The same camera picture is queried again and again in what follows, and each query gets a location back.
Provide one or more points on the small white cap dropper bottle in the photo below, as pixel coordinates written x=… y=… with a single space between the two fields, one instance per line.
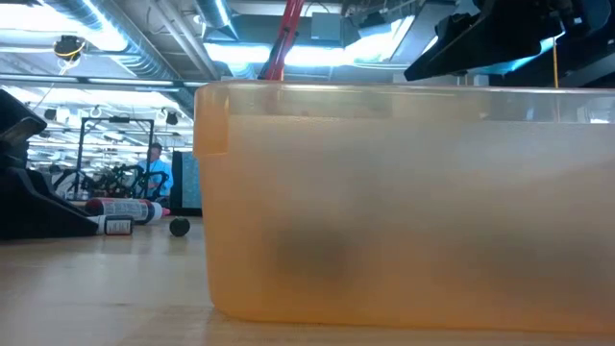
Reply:
x=117 y=226
x=179 y=227

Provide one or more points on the grey ceiling box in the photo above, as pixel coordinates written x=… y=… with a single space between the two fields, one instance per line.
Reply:
x=326 y=26

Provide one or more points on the black background frame stand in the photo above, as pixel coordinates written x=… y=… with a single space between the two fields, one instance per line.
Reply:
x=115 y=119

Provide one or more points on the background black robot arms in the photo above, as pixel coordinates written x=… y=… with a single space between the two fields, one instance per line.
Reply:
x=110 y=182

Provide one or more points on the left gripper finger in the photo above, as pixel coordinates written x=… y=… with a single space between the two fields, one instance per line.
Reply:
x=33 y=216

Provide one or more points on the person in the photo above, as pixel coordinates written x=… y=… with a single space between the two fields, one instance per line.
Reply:
x=156 y=170

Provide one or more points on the black ceiling spotlight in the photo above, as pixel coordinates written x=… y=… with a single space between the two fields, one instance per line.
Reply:
x=50 y=114
x=172 y=118

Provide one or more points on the large red food coloring bottle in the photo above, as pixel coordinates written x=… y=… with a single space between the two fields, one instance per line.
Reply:
x=125 y=210

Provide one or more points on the dark partition panel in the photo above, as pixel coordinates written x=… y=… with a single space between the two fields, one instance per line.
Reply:
x=186 y=182

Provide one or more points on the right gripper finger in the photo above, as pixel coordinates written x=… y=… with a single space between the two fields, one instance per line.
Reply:
x=480 y=43

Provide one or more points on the orange translucent plastic bin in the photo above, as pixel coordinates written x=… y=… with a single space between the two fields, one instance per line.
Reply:
x=432 y=216

